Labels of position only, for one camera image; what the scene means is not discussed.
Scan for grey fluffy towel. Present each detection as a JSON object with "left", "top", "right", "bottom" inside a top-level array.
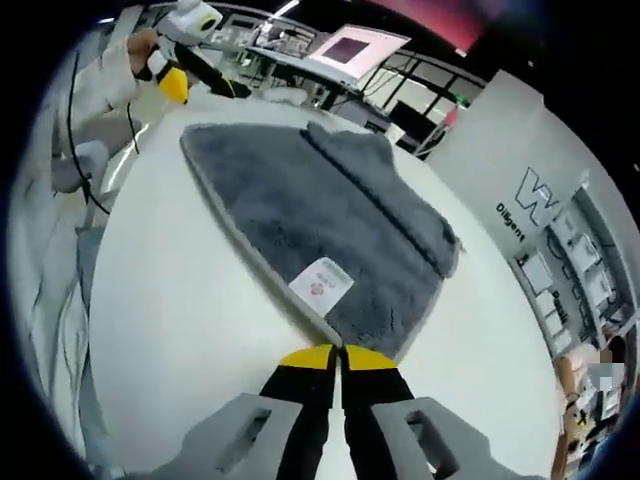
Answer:
[{"left": 179, "top": 121, "right": 462, "bottom": 362}]

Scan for person's left hand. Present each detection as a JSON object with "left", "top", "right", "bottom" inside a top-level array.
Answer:
[{"left": 126, "top": 29, "right": 161, "bottom": 79}]

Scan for white laptop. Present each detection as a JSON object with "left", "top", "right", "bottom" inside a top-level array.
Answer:
[{"left": 244, "top": 23, "right": 412, "bottom": 96}]

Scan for group of white storage bins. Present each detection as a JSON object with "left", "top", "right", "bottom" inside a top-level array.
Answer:
[{"left": 519, "top": 209, "right": 621, "bottom": 346}]

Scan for black monitor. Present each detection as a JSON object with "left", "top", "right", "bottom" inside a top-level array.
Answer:
[{"left": 389, "top": 99, "right": 433, "bottom": 140}]

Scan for grey metal storage shelf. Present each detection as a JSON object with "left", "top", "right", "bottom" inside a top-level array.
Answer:
[{"left": 514, "top": 184, "right": 632, "bottom": 351}]

